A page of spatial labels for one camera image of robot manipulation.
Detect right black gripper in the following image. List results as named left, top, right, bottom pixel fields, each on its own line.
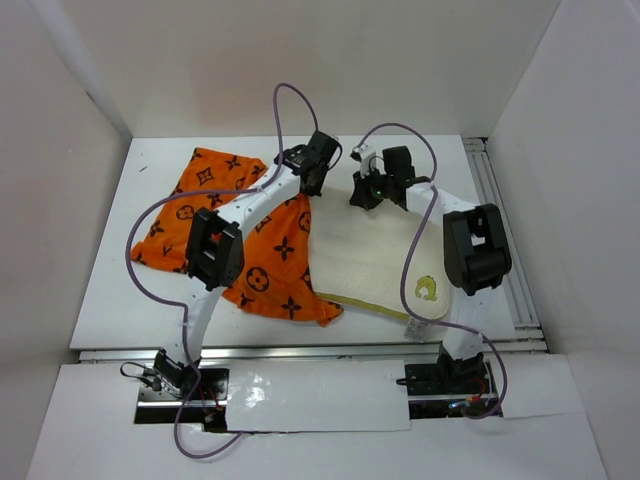
left=350, top=164, right=394, bottom=211

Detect cream white pillow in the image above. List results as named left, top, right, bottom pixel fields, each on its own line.
left=309, top=187, right=451, bottom=322

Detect orange patterned pillowcase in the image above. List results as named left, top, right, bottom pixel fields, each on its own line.
left=130, top=147, right=343, bottom=327

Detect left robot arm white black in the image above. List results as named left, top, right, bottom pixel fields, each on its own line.
left=154, top=139, right=342, bottom=399

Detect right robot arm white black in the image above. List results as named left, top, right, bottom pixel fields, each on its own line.
left=349, top=171, right=512, bottom=393

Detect white cover plate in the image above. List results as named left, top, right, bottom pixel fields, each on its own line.
left=225, top=360, right=410, bottom=433

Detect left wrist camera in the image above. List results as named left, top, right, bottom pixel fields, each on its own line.
left=307, top=130, right=341, bottom=164

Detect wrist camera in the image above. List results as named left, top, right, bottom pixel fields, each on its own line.
left=350, top=143, right=378, bottom=178
left=307, top=130, right=341, bottom=164

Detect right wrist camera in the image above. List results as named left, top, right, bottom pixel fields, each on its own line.
left=350, top=143, right=378, bottom=178

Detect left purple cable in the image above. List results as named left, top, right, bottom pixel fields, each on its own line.
left=124, top=82, right=321, bottom=459

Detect purple cable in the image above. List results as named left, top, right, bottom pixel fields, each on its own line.
left=124, top=82, right=321, bottom=459
left=359, top=122, right=510, bottom=420

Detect aluminium side rail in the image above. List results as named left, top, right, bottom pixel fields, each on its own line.
left=462, top=137, right=546, bottom=341

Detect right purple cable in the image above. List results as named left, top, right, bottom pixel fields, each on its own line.
left=359, top=122, right=510, bottom=420

